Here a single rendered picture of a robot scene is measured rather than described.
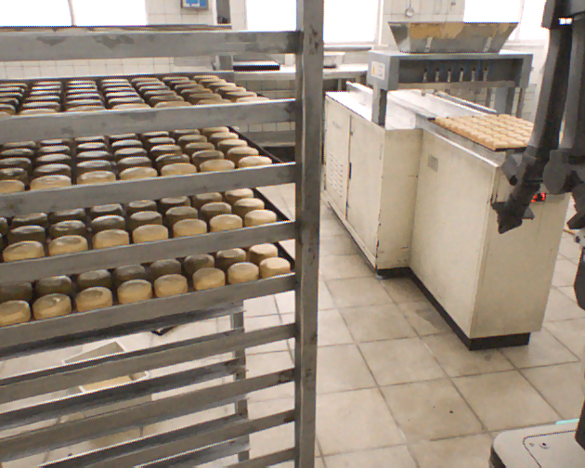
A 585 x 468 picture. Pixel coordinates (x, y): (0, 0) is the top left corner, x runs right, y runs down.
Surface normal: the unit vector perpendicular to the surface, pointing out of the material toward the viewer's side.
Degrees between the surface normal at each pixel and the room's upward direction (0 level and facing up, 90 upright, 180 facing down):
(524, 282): 90
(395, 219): 90
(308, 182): 90
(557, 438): 0
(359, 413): 0
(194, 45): 90
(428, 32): 115
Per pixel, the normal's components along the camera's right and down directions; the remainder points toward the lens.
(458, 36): 0.15, 0.74
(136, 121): 0.36, 0.36
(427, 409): 0.00, -0.92
